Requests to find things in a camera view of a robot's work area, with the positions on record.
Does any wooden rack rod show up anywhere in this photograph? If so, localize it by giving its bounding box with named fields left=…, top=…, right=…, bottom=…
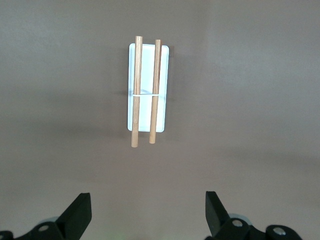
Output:
left=130, top=35, right=144, bottom=148
left=149, top=39, right=162, bottom=145

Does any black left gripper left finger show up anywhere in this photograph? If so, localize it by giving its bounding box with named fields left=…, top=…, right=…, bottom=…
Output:
left=0, top=192, right=92, bottom=240

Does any white towel rack base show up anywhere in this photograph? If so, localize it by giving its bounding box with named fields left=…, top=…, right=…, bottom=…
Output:
left=126, top=43, right=170, bottom=133

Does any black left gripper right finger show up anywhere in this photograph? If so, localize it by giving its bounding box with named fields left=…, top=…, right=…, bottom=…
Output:
left=204, top=191, right=305, bottom=240

